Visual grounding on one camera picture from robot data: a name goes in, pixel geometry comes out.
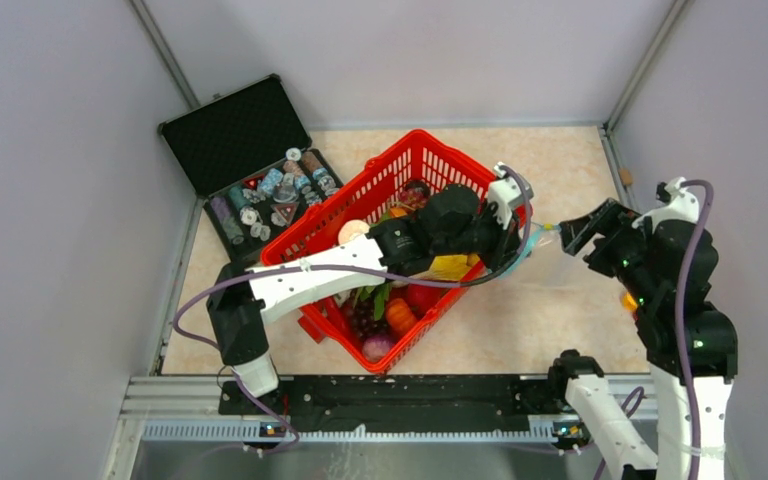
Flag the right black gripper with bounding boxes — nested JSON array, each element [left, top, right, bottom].
[[558, 195, 657, 302]]

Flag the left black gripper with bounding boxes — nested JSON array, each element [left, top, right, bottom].
[[434, 199, 531, 274]]

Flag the clear zip top bag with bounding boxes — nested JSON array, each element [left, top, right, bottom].
[[489, 221, 617, 293]]

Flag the white brown mushroom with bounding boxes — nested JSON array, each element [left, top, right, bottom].
[[337, 219, 370, 245]]

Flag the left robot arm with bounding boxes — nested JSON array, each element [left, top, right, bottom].
[[207, 178, 533, 414]]

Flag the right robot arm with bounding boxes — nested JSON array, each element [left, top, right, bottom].
[[546, 194, 738, 479]]

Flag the red grape bunch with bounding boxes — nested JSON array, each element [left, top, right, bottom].
[[396, 179, 431, 211]]

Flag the small orange pumpkin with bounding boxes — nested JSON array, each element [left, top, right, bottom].
[[385, 298, 418, 337]]

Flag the green leafy vegetable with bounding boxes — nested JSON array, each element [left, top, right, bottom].
[[352, 282, 392, 321]]

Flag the red plastic shopping basket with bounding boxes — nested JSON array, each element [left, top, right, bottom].
[[260, 129, 534, 376]]

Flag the dark purple grape bunch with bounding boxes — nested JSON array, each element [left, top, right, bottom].
[[341, 298, 390, 343]]

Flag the purple red onion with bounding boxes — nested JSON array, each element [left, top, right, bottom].
[[361, 334, 395, 363]]

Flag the red chili pepper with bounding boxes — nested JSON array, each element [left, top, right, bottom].
[[322, 297, 352, 339]]

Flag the black poker chip case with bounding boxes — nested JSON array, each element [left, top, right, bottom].
[[158, 74, 343, 264]]

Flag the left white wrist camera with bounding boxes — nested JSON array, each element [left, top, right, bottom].
[[486, 162, 534, 228]]

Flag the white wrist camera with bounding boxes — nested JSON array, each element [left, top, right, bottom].
[[632, 177, 700, 230], [486, 162, 534, 228]]

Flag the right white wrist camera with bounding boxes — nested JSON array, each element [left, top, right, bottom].
[[632, 177, 700, 230]]

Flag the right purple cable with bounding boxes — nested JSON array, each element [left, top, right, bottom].
[[592, 178, 717, 480]]

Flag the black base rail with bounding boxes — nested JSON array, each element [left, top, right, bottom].
[[218, 374, 591, 435]]

